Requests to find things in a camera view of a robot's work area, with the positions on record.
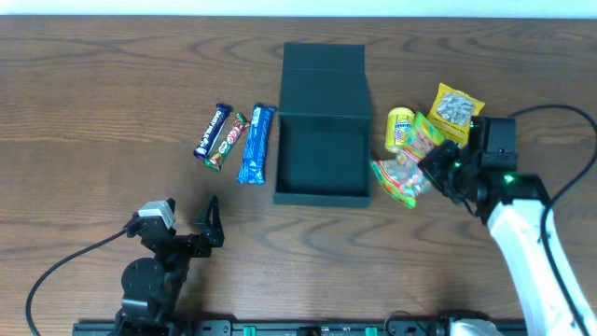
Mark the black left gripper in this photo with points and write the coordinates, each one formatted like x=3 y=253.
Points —
x=187 y=241

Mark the black open gift box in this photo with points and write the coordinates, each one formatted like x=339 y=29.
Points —
x=325 y=116

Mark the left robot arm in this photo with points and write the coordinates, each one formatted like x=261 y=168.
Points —
x=152 y=285

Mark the blue Oreo cookie pack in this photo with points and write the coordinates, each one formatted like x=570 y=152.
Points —
x=255 y=150

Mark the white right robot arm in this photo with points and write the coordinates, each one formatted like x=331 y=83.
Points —
x=517 y=211

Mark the green Haribo gummy bag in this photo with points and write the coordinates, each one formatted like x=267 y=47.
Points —
x=401 y=176

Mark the dark blue chocolate bar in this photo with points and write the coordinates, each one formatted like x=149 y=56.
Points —
x=215 y=126

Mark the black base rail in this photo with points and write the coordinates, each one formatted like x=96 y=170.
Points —
x=444 y=326

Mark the green red chocolate bar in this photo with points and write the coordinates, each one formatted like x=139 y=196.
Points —
x=240 y=124

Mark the yellow snack bag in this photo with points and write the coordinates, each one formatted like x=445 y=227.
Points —
x=451 y=113

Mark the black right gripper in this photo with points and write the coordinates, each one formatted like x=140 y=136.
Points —
x=441 y=164

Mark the yellow mentos gum can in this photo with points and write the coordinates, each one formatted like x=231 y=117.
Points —
x=399 y=121

